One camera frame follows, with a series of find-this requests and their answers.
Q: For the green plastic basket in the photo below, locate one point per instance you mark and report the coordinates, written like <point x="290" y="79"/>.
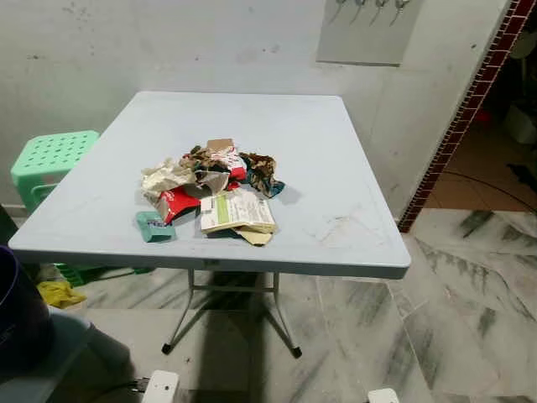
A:
<point x="92" y="272"/>

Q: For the brown cardboard piece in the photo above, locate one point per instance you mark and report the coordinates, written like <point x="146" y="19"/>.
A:
<point x="221" y="145"/>

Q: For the teal small packet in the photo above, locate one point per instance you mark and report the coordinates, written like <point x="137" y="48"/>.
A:
<point x="153" y="227"/>

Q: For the dark blue rubbish bin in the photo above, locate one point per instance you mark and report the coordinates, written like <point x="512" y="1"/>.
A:
<point x="18" y="319"/>

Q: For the black object on floor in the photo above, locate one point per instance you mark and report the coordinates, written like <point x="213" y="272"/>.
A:
<point x="522" y="175"/>

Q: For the brown grey crumpled wrapper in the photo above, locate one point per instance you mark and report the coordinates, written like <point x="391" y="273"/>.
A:
<point x="205" y="175"/>

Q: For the beige paper piece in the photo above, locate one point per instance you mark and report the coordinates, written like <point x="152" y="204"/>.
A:
<point x="256" y="237"/>

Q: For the printed paper sheet green stripe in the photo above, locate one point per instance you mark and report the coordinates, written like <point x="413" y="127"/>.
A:
<point x="239" y="211"/>

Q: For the small red object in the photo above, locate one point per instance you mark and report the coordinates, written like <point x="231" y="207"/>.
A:
<point x="482" y="117"/>

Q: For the grey blue plastic stool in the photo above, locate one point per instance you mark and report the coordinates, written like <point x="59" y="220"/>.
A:
<point x="59" y="353"/>

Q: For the dark patterned teal wrapper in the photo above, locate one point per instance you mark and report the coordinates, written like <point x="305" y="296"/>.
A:
<point x="264" y="174"/>

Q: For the light blue folding table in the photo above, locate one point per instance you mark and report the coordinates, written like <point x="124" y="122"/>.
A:
<point x="319" y="168"/>

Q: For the red white crumpled wrapper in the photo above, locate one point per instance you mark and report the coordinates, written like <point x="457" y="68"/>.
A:
<point x="230" y="163"/>

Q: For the white crumpled paper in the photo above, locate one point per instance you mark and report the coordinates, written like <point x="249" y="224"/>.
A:
<point x="164" y="178"/>

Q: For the green plastic stool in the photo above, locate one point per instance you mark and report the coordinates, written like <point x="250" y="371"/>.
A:
<point x="52" y="158"/>

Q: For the yellow plastic bag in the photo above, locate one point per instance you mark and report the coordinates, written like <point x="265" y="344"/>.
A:
<point x="59" y="294"/>

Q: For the white box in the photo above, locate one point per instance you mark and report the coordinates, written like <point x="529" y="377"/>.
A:
<point x="522" y="124"/>

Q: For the red snack wrapper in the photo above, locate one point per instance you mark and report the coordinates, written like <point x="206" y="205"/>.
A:
<point x="178" y="204"/>

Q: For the grey wall hook board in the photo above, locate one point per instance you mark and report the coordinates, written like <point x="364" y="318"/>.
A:
<point x="365" y="38"/>

